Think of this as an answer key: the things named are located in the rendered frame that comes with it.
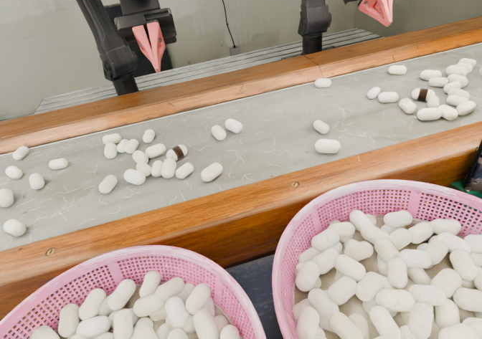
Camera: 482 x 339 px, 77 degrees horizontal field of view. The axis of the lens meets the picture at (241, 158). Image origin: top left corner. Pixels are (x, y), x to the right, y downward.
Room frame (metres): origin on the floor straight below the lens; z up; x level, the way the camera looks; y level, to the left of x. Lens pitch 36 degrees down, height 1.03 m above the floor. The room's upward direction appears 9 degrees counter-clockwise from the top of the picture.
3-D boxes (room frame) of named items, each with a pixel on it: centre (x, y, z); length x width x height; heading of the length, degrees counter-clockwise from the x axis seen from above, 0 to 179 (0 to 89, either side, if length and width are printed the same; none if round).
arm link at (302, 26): (0.98, -0.29, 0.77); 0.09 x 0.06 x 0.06; 95
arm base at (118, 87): (0.88, 0.30, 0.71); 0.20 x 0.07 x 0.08; 101
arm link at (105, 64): (0.87, 0.29, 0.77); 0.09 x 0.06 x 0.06; 129
